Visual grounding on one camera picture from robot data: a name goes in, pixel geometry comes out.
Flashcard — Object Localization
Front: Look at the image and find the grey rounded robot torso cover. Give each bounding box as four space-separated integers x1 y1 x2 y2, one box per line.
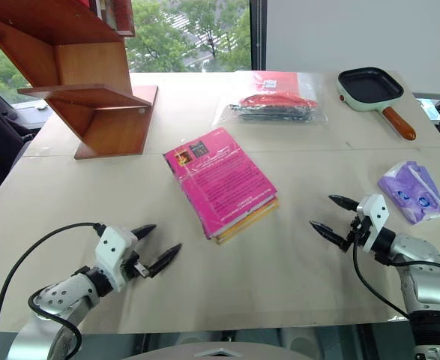
123 340 311 360

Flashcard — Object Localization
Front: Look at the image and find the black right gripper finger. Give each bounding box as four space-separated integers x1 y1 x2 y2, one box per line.
308 220 351 252
328 193 361 212

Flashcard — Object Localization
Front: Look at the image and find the dark window frame post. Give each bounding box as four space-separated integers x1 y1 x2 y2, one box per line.
249 0 268 72

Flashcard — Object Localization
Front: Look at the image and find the purple tissue pack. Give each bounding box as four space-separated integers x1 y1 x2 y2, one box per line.
377 160 440 226

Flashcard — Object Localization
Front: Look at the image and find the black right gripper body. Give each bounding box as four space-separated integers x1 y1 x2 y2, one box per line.
346 213 372 249

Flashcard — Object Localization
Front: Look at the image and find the mint green square frying pan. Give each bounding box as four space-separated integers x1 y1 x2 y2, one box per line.
336 67 418 142

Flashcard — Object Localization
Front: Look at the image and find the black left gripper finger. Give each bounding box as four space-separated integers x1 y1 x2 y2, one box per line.
130 223 157 242
148 243 183 279

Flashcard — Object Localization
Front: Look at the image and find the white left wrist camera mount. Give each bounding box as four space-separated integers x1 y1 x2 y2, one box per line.
93 225 139 294

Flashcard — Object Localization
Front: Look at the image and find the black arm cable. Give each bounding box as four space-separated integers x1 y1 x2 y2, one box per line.
352 224 440 320
0 222 105 360

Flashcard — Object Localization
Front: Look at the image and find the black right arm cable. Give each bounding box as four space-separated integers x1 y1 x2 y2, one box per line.
352 224 440 320

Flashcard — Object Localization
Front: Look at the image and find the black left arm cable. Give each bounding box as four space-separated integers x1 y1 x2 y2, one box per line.
0 222 105 360

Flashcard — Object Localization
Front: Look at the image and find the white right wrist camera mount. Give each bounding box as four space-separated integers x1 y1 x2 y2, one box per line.
355 193 390 251

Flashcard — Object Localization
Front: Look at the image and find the red and black bundle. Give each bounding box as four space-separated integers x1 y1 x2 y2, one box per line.
227 93 319 124

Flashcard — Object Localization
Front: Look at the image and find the red paper packet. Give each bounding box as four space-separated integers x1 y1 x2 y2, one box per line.
241 71 300 100

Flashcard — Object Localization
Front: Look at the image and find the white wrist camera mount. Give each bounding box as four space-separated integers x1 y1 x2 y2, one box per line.
355 193 390 251
93 225 139 294

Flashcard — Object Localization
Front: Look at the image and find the red book on shelf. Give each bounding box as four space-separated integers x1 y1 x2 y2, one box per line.
113 0 136 38

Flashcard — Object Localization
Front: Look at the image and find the clear plastic bag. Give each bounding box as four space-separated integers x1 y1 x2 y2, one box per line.
211 70 329 128

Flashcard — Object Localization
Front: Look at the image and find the yellow paperback book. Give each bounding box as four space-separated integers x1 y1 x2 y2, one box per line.
214 197 280 246

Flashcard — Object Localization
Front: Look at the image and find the zigzag wooden bookshelf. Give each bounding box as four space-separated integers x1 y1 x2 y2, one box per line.
0 0 159 161

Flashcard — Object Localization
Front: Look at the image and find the pink paperback book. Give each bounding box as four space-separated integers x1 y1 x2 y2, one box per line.
163 127 279 240

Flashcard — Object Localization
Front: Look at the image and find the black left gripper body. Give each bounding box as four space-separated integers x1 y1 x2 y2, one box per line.
122 250 154 281

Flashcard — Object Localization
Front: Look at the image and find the pale-cover book on shelf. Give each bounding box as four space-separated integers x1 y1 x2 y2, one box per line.
90 0 118 30

